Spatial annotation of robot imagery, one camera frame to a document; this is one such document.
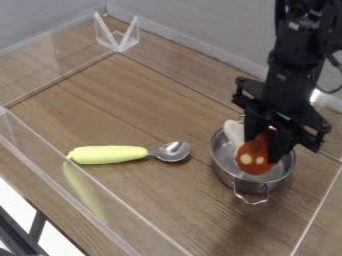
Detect clear acrylic barrier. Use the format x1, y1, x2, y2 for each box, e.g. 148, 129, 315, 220
0, 14, 342, 256

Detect silver pot with handles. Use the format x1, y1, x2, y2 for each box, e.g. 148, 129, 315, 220
209, 126, 296, 205

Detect yellow-handled metal scoop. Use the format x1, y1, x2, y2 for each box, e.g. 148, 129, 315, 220
67, 142, 191, 165

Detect red toy mushroom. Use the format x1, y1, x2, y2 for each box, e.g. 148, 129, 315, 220
223, 120, 275, 176

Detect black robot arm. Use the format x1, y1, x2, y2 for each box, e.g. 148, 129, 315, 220
232, 0, 342, 163

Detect black table leg frame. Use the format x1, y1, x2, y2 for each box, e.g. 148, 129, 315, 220
0, 206, 49, 256

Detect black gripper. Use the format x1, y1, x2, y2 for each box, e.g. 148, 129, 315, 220
232, 77, 331, 163

